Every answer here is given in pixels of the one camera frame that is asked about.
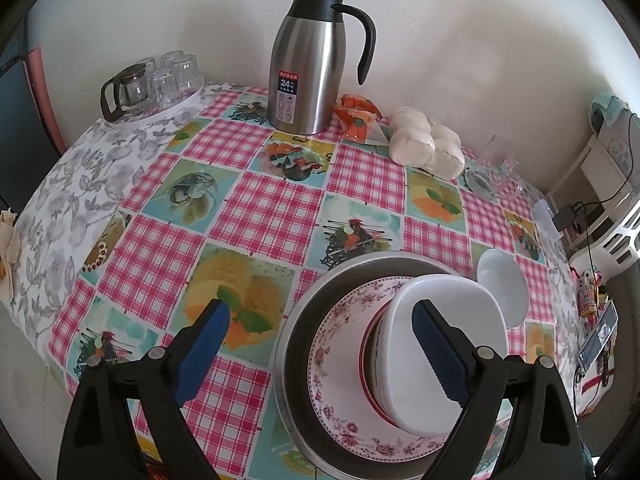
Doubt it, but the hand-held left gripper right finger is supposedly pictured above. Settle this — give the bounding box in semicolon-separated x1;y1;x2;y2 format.
411;298;586;480

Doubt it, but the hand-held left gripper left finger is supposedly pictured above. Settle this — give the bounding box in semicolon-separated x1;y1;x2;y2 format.
57;298;233;480

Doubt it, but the large white bowl figure print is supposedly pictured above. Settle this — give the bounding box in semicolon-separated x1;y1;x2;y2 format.
371;274;509;437

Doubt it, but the white bowl red rim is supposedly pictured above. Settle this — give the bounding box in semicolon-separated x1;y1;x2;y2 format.
356;305;401;423

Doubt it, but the oval stainless steel plate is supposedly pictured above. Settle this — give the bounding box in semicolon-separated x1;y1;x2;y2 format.
274;252;507;470

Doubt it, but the small plain white bowl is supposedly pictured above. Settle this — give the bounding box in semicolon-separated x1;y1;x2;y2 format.
476;249;530;330

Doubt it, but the pink floral rimmed plate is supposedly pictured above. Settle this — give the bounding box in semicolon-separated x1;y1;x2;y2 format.
306;276;482;457

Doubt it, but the smartphone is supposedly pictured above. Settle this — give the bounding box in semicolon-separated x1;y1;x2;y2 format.
578;305;620;367

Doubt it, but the yellow red bottle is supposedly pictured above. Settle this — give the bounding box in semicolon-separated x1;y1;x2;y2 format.
575;270;602;317

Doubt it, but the pink checked plastic tablecloth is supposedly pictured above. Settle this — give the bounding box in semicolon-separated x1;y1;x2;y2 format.
45;82;566;480

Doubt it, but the clear plastic box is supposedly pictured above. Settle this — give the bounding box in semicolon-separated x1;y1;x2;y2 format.
532;198;559;234

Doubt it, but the clear glass mug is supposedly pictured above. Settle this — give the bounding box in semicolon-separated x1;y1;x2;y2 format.
465;135;527;201

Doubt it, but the black power adapter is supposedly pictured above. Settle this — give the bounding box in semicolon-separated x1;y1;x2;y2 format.
552;203;587;229

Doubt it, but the white grey floral tablecloth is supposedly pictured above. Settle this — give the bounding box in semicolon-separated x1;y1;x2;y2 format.
7;80;598;417

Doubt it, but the bag of white steamed buns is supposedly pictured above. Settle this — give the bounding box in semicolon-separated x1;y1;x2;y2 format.
387;106;464;180

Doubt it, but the white lattice chair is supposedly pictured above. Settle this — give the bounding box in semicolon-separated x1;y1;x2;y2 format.
596;200;640;267

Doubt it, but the white round tray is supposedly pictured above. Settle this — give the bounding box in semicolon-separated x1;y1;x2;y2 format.
106;82;207;127

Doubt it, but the orange snack packet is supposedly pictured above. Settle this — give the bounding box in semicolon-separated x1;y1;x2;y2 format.
336;107;385;143
342;93;379;113

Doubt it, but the white cabinet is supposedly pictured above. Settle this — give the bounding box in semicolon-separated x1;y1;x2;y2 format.
579;110;640;203

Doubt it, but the teal cloth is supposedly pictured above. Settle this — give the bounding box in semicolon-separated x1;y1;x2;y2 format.
592;91;632;127

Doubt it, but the stainless steel thermos jug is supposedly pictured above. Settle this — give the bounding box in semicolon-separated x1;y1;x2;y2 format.
267;0;377;136

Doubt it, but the black power cable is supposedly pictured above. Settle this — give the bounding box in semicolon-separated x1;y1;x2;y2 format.
572;112;640;306

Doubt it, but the glass teapot black handle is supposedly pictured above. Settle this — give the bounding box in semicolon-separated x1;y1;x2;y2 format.
101;62;157;122

